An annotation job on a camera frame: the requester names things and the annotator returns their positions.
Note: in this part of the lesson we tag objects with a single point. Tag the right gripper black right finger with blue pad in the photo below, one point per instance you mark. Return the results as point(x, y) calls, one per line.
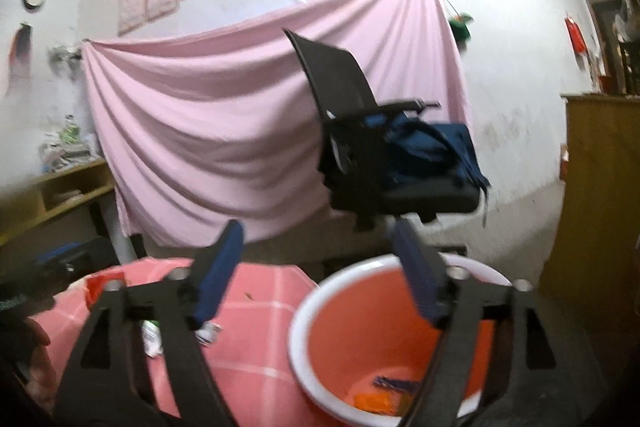
point(524, 384)

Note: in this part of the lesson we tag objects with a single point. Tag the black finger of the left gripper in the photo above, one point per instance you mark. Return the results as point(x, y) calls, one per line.
point(32, 288)

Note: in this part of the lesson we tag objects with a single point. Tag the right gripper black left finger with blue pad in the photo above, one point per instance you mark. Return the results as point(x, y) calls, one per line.
point(107, 381)

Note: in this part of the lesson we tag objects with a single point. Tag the red paper packet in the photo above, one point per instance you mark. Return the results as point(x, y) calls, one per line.
point(95, 284)

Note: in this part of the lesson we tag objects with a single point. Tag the white printed paper slip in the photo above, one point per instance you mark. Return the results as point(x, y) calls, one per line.
point(152, 340)

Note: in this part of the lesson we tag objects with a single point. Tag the orange snack packet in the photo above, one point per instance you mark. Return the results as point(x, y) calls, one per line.
point(383, 402)

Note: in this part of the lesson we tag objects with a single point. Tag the person's left hand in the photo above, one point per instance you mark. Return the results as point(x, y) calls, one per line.
point(41, 383)

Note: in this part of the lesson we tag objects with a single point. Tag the wooden shelf desk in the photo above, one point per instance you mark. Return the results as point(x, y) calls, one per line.
point(53, 195)

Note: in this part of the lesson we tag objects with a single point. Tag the wooden cabinet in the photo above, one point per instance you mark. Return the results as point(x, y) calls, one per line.
point(593, 269)

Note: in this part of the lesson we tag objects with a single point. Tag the stack of papers on shelf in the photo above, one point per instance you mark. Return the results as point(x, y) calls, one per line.
point(67, 147)

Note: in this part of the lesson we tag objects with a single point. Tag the pink checked tablecloth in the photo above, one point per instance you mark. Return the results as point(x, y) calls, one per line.
point(249, 358)

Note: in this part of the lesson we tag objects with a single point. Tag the orange basin white rim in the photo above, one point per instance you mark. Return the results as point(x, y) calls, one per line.
point(358, 324)

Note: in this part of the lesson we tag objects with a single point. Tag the pink hanging bed sheet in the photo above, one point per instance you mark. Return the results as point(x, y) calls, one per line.
point(198, 130)

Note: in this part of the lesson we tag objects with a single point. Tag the black mesh office chair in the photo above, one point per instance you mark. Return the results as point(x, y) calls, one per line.
point(348, 151)

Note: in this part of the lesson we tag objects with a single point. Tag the dark blue backpack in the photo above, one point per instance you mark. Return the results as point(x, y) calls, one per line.
point(426, 169)

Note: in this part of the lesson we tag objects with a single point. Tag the green hanging ornament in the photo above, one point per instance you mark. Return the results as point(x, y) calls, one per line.
point(459, 25)

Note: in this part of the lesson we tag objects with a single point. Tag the red black feather wall ornament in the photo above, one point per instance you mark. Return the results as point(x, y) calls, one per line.
point(20, 58)

